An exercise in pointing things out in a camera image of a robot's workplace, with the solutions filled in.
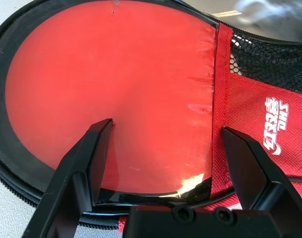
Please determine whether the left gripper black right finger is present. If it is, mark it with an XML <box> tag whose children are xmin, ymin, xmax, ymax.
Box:
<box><xmin>221</xmin><ymin>126</ymin><xmax>302</xmax><ymax>214</ymax></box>

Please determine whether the red ping-pong paddle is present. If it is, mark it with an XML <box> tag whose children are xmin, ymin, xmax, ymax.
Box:
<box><xmin>3</xmin><ymin>9</ymin><xmax>218</xmax><ymax>196</ymax></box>

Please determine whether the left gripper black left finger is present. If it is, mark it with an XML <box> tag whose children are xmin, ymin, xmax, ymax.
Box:
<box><xmin>22</xmin><ymin>118</ymin><xmax>114</xmax><ymax>238</ymax></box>

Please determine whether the red black paddle case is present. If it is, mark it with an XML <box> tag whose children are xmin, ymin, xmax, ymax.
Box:
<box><xmin>0</xmin><ymin>0</ymin><xmax>302</xmax><ymax>236</ymax></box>

